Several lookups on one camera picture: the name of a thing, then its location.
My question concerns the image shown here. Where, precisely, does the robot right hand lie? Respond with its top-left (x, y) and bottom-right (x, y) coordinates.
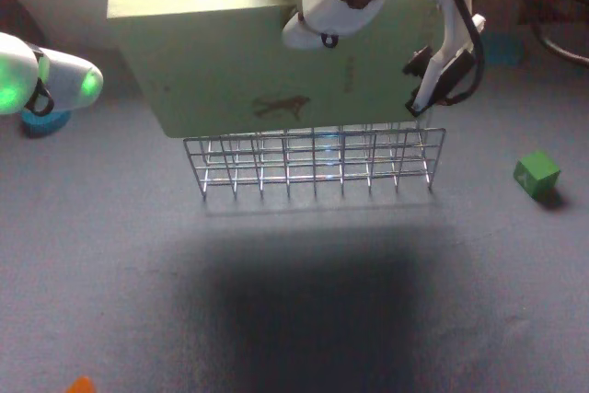
top-left (250, 0), bottom-right (391, 52)

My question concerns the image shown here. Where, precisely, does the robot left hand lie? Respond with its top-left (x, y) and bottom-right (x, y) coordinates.
top-left (0, 0), bottom-right (105, 117)

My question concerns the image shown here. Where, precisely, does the light green book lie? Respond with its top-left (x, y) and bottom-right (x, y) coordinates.
top-left (106, 0), bottom-right (438, 140)

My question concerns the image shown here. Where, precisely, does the blue toy piece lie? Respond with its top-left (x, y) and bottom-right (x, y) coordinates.
top-left (21, 110), bottom-right (73, 139)
top-left (480, 32), bottom-right (525, 67)

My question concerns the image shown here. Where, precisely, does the grey table cloth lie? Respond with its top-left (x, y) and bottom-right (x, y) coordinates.
top-left (0, 6), bottom-right (589, 393)

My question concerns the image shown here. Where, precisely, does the green toy cube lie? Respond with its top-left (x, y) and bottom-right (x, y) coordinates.
top-left (513, 149), bottom-right (562, 201)

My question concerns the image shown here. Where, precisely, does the orange toy piece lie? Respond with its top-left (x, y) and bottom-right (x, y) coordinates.
top-left (64, 375), bottom-right (98, 393)

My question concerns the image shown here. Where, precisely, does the wire metal rack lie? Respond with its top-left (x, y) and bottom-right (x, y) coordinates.
top-left (182, 123), bottom-right (447, 201)

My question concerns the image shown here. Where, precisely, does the black cable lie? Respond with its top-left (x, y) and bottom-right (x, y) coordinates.
top-left (528, 19), bottom-right (589, 67)

